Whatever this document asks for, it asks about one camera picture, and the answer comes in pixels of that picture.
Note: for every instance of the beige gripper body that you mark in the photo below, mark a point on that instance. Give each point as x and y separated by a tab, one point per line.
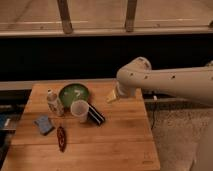
113	95

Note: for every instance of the dark red pepper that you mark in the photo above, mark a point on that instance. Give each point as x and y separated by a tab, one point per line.
61	135

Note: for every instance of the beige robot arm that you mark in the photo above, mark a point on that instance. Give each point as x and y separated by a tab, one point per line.
195	83

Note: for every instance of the white ceramic cup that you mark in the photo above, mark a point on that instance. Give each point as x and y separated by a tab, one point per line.
80	109

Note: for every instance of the black striped box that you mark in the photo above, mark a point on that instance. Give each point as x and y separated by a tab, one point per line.
95	115

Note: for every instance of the green bowl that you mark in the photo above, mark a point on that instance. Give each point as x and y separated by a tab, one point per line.
73	92

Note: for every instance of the white plastic bottle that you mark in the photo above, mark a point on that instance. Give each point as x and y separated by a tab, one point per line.
54	103

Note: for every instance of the blue sponge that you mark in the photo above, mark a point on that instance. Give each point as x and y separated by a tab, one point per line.
44	124

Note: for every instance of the right metal post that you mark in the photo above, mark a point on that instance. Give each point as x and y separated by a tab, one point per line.
130	15

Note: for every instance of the metal post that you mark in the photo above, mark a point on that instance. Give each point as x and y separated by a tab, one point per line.
65	16
130	15

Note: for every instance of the left metal post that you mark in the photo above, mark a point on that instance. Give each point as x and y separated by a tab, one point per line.
65	16

